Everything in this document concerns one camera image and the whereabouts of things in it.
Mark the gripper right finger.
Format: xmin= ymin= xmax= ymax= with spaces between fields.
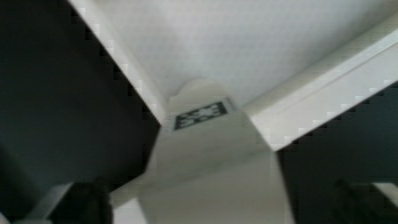
xmin=333 ymin=180 xmax=398 ymax=224

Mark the white desk top tray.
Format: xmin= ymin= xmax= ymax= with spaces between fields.
xmin=66 ymin=0 xmax=398 ymax=149

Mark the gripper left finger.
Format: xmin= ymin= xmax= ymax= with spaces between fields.
xmin=17 ymin=180 xmax=114 ymax=224

